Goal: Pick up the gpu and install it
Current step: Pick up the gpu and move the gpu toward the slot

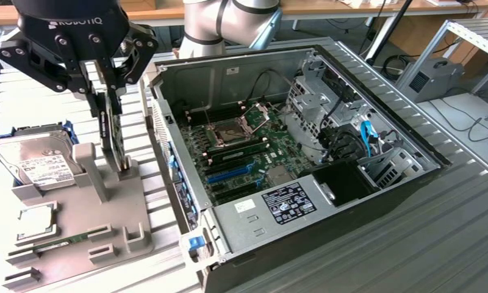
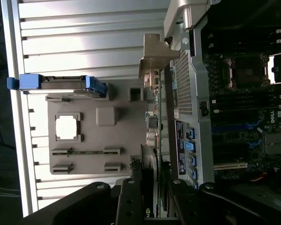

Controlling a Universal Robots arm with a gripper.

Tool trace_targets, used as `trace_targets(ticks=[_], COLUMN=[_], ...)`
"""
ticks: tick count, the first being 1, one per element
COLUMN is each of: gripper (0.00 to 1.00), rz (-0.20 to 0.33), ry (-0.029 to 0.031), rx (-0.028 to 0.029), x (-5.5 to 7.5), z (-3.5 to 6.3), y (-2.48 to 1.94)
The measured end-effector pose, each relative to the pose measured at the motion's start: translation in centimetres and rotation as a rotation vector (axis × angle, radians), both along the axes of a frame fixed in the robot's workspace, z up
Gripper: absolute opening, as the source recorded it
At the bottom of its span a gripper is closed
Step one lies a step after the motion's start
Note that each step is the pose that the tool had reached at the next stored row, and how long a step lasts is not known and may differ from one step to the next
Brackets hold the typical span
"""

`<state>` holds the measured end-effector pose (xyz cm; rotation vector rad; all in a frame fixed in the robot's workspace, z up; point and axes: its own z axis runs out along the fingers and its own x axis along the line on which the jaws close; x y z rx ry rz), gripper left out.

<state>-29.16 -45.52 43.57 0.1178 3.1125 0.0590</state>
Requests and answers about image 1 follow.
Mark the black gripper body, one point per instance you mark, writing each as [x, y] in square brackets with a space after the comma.
[73, 18]

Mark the long wooden desk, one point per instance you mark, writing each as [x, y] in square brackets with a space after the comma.
[330, 9]

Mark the installed RAM stick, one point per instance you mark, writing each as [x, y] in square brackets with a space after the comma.
[236, 155]

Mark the silver chipset heatsink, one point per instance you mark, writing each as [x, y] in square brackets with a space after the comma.
[280, 176]

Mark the metal socket cover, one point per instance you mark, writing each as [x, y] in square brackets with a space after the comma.
[262, 107]

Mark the green motherboard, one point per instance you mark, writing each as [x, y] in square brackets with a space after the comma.
[284, 143]

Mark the black tripod pole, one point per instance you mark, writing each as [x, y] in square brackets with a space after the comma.
[392, 26]

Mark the black open PC case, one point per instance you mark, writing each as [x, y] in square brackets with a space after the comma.
[350, 244]

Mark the grey parts rack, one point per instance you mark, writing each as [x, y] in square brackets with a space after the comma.
[77, 213]

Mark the green loose RAM stick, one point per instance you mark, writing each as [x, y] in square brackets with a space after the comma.
[56, 244]

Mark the black expansion slot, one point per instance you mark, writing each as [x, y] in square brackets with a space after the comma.
[232, 186]
[239, 195]

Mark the black graphics card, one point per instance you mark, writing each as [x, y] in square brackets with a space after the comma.
[113, 140]

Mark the silver drive cage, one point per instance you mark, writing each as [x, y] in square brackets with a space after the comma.
[308, 103]

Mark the silver disk bay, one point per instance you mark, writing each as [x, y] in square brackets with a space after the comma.
[390, 171]

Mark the blue expansion slot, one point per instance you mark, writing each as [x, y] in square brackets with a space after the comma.
[227, 174]

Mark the aluminium frame table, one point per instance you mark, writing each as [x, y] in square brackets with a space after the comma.
[476, 33]

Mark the CPU socket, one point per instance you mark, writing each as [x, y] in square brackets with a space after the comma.
[227, 134]

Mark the silver power supply unit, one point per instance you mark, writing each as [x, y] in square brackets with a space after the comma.
[244, 226]

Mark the thin locking lever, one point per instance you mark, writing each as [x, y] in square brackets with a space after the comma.
[207, 117]

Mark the silver CPU chip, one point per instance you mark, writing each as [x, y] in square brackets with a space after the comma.
[35, 224]

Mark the blue case latch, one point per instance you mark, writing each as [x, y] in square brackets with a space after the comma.
[195, 243]

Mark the silver hard disk drive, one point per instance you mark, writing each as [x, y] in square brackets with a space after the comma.
[36, 158]

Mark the grey control box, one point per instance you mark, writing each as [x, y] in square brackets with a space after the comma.
[435, 79]

